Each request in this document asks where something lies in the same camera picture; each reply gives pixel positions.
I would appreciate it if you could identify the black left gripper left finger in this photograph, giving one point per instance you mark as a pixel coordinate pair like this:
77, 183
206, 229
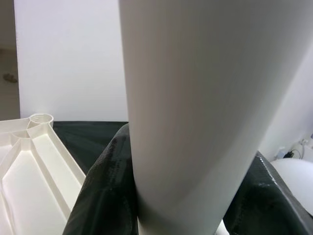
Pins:
107, 183

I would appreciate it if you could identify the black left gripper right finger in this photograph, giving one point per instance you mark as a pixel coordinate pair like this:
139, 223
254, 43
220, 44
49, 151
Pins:
269, 208

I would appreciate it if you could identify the white plastic table top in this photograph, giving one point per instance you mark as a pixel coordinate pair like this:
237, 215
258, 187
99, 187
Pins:
29, 171

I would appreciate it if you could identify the white tapered plastic table leg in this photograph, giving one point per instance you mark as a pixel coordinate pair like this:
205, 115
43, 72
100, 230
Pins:
195, 98

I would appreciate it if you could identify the black table cloth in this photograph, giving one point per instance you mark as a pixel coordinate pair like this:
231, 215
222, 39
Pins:
80, 139

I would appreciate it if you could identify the small brown crumpled object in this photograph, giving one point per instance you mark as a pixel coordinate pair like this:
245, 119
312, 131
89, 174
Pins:
9, 77

